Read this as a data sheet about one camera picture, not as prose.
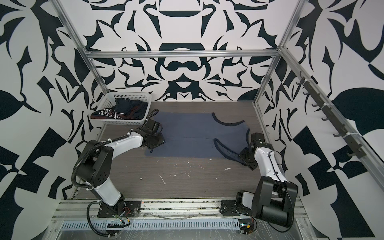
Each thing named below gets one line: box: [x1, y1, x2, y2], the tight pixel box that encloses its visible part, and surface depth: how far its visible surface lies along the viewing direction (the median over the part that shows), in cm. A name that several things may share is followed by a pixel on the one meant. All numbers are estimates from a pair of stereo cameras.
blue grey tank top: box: [144, 112, 251, 167], surface depth 101 cm
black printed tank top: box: [90, 97, 149, 120], surface depth 104 cm
